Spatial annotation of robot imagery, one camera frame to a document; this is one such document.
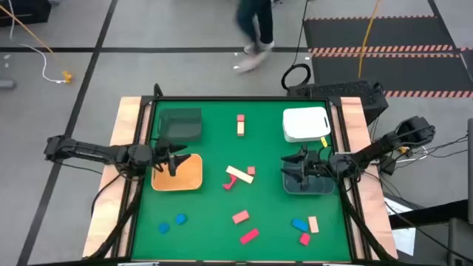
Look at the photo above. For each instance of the wide wooden block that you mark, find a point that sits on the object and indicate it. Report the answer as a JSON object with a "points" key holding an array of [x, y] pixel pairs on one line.
{"points": [[313, 224]]}

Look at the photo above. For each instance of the short red block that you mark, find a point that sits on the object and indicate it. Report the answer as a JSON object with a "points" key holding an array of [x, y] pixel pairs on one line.
{"points": [[305, 239]]}

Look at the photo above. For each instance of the black box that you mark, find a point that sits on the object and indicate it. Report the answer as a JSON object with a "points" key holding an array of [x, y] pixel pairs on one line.
{"points": [[22, 11]]}

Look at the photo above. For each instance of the long red block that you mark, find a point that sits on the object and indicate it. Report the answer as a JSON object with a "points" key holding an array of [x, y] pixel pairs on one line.
{"points": [[249, 236]]}

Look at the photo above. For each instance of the white paper sheet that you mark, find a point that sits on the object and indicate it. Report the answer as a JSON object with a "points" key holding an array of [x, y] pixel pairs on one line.
{"points": [[404, 240]]}

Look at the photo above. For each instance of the grey box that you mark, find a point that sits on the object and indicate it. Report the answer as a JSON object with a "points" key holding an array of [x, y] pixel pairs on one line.
{"points": [[460, 240]]}

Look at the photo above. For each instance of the grey floor object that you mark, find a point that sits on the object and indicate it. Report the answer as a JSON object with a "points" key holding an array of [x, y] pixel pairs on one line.
{"points": [[7, 84]]}

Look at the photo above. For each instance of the teal blue plastic bin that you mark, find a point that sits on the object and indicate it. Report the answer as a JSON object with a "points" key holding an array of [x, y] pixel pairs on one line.
{"points": [[318, 186]]}

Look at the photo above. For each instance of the long wooden plank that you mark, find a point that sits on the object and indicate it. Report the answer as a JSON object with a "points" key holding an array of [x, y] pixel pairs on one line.
{"points": [[239, 174]]}

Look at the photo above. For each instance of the person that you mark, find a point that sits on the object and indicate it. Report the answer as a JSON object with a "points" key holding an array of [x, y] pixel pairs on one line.
{"points": [[255, 22]]}

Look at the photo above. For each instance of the yellow connector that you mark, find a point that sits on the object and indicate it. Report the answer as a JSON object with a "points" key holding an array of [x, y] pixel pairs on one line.
{"points": [[67, 77]]}

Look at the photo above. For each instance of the small wooden block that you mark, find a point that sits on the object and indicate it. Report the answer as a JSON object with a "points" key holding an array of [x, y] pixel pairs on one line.
{"points": [[240, 128]]}

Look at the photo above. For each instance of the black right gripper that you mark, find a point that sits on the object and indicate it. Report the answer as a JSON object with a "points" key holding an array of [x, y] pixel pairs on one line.
{"points": [[316, 164]]}

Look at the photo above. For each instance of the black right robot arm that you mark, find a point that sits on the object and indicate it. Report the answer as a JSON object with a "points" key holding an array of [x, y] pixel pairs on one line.
{"points": [[373, 149]]}

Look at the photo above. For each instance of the long blue block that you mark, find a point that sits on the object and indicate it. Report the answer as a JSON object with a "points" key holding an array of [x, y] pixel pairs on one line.
{"points": [[299, 224]]}

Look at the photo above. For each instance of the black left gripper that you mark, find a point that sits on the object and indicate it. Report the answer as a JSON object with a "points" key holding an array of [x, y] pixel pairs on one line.
{"points": [[159, 155]]}

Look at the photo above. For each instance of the black hazard-striped floor mat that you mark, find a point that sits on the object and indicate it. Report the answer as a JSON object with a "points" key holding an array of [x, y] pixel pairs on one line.
{"points": [[388, 33]]}

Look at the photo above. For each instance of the white plastic bin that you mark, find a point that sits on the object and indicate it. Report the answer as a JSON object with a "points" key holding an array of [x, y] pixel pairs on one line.
{"points": [[305, 123]]}

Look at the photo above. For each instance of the salmon arch block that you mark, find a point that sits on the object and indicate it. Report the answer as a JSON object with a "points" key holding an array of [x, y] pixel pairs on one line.
{"points": [[240, 217]]}

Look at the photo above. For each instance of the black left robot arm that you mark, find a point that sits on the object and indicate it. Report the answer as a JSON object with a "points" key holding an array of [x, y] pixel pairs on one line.
{"points": [[92, 152]]}

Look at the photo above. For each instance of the dark grey plastic bin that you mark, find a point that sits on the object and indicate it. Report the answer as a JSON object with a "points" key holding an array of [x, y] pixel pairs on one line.
{"points": [[181, 127]]}

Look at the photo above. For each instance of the small salmon cube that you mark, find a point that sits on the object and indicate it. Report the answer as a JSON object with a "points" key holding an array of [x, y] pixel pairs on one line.
{"points": [[240, 118], [251, 170]]}

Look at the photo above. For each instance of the light wooden side panel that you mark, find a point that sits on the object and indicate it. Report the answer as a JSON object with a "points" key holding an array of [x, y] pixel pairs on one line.
{"points": [[353, 111], [125, 111]]}

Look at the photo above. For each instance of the small blue block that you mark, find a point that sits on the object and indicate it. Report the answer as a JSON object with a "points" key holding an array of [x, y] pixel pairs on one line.
{"points": [[180, 219], [164, 228]]}

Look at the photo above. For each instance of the grey post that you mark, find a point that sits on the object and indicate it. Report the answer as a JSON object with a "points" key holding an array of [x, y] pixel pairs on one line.
{"points": [[470, 166]]}

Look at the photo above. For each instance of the green table mat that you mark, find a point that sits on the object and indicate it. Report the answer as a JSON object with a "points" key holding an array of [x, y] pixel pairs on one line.
{"points": [[221, 147]]}

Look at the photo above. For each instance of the orange plastic bin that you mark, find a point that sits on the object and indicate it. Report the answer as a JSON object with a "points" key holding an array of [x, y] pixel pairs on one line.
{"points": [[188, 177]]}

